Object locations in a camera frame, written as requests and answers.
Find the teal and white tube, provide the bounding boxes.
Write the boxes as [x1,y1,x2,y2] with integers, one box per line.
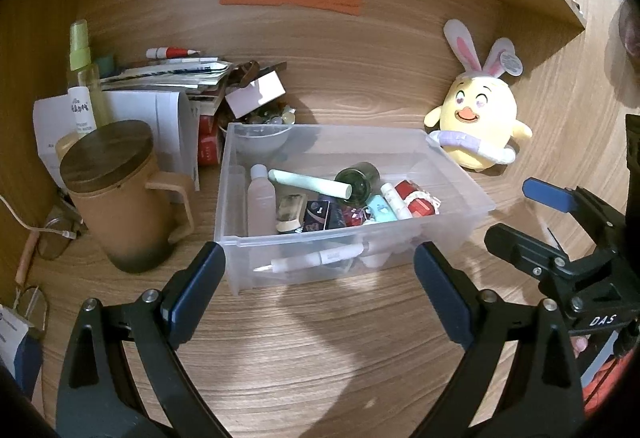
[367,194,399,224]

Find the red box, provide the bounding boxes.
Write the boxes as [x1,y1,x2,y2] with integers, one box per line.
[197,115,223,166]

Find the green spray bottle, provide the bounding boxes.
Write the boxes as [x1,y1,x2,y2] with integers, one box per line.
[66,19,112,129]

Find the clear plastic bin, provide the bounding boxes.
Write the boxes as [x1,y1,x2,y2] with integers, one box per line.
[214,122,497,295]

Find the red and white pen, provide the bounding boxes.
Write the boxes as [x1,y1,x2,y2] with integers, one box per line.
[146,46,202,60]

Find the pile of small trinkets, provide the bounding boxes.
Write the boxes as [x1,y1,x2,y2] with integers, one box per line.
[245,100,297,126]

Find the pink cream tube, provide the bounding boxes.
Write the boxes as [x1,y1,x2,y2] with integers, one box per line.
[247,164,277,236]

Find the red pouch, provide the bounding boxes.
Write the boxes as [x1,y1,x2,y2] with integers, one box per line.
[395,179,442,217]

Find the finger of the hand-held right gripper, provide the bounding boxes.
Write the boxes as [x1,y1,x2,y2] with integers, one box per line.
[522,177,603,224]
[484,224,568,286]

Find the white cable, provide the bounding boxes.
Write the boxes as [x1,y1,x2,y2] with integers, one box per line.
[0,195,77,240]

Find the clear plastic bowl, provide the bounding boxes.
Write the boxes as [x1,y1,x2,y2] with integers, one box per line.
[227,122,293,158]

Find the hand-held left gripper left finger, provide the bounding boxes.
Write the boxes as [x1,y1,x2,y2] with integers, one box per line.
[56,240,236,438]

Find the small white tube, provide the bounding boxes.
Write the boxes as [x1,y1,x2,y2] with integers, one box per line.
[381,183,413,220]

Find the stack of booklets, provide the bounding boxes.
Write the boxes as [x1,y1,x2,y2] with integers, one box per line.
[100,55,233,92]

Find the person's right forearm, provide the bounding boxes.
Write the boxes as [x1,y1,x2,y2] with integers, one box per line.
[585,358,627,415]

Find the small white box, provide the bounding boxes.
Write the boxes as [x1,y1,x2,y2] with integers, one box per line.
[224,72,287,119]

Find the pale green marker pen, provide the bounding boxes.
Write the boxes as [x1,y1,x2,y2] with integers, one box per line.
[268,169,353,199]

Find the thin frame eyeglasses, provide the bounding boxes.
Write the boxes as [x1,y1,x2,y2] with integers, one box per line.
[14,285,49,335]
[37,217,77,262]

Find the dark green glass bottle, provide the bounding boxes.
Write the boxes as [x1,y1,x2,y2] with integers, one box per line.
[334,162,382,206]

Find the white labelled bottle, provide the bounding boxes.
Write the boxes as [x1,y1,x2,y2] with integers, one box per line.
[67,85,99,139]

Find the dark brown bag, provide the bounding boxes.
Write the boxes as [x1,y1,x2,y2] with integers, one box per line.
[617,0,640,106]

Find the dark blue small box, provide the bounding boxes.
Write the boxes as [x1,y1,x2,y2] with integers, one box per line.
[302,200,332,234]

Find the brown mug with wooden lid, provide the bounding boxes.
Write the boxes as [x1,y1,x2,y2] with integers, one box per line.
[55,119,196,274]

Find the yellow chick plush toy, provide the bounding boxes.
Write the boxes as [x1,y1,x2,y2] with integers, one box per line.
[424,19,533,169]

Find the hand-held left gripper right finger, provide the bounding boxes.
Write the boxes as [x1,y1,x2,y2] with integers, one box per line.
[413,240,586,438]

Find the white paper sheets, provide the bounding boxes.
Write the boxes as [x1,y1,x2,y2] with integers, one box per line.
[32,90,201,191]

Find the blue and white box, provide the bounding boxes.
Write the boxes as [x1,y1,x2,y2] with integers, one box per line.
[0,305,44,399]

